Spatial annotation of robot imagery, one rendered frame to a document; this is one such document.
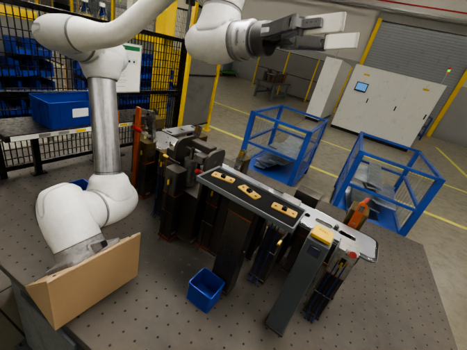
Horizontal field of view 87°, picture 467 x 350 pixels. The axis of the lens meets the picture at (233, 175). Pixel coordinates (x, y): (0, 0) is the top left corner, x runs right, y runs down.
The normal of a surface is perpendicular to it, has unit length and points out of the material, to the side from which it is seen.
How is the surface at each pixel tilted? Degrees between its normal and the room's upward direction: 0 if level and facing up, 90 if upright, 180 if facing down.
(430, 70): 90
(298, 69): 90
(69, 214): 44
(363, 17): 90
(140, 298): 0
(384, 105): 90
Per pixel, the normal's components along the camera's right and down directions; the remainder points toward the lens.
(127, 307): 0.23, -0.86
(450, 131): -0.46, 0.31
